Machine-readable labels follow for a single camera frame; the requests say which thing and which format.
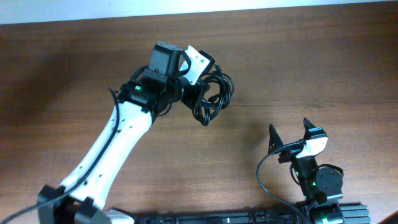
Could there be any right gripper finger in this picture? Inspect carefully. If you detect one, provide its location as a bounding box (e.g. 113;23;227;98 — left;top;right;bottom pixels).
268;124;284;154
303;118;322;140

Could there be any black cable bundle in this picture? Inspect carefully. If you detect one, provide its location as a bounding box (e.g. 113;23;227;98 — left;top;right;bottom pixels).
192;63;236;127

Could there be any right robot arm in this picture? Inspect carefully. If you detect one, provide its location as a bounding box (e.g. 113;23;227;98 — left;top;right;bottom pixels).
267;118;345;223

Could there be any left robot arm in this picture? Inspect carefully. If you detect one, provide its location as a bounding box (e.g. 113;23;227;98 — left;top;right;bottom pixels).
37;42;215;223

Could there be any right camera cable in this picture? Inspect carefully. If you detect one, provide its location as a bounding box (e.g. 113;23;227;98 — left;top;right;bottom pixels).
256;139;312;224

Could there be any camera cable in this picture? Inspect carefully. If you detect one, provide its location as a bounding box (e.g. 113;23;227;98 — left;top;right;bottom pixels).
256;139;312;224
0;86;121;224

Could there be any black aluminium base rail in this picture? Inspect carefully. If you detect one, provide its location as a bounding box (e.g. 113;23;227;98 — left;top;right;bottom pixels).
111;203;371;224

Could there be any left camera cable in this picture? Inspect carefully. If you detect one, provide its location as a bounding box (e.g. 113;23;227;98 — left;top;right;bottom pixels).
0;86;121;224

